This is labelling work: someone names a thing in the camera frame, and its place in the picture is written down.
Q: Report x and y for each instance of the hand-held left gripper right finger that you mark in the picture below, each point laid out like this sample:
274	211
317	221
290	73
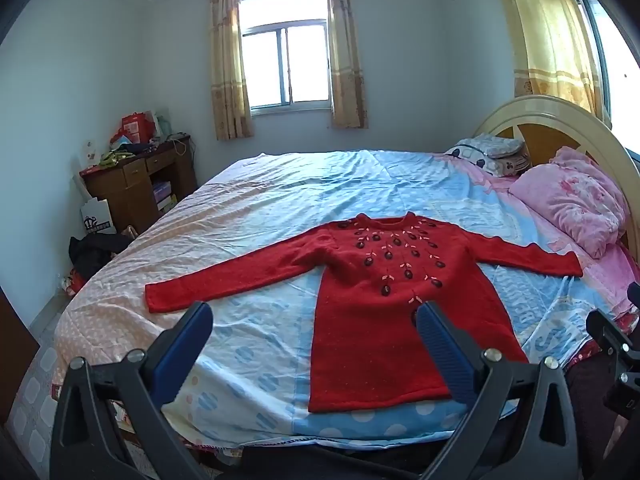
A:
440	345

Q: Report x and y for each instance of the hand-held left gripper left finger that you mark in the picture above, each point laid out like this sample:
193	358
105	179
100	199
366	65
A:
192	340

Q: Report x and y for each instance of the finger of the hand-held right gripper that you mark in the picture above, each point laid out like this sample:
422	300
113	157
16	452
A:
635	297
607	332

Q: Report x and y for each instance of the red knitted sweater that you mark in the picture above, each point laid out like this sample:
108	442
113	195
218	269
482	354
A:
380	310

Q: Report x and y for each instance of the black clothes pile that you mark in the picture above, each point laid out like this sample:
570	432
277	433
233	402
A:
97	255

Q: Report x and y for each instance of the person's dark clothing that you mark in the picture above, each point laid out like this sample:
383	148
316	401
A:
590	410

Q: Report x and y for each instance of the pink floral quilt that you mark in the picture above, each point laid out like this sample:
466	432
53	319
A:
570	195

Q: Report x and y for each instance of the bed with polka-dot sheet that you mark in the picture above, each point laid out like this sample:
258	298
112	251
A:
240	200

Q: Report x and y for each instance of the white paper bag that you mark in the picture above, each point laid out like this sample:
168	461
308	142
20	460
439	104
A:
97	217

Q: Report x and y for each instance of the brown wooden desk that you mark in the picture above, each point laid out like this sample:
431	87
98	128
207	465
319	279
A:
135	195

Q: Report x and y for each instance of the brown wooden door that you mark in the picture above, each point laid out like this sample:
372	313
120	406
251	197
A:
15	355

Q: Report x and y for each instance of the cream wooden headboard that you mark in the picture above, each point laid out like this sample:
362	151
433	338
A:
550	135

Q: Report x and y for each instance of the white spotted pillow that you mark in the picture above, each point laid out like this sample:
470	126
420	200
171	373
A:
465	152

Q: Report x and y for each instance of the green cloth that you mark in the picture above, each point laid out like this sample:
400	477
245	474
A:
115	158

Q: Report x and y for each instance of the grey patterned pillow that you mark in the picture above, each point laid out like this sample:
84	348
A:
505	147

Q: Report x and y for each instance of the side window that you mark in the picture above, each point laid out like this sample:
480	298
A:
600	35

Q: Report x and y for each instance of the narrow beige patterned curtain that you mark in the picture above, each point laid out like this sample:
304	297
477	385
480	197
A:
345	60
227	70

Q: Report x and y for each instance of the wide yellow curtain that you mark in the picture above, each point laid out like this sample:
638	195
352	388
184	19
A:
550	35

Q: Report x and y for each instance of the sliding glass window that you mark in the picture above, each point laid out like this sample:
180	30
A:
285	60

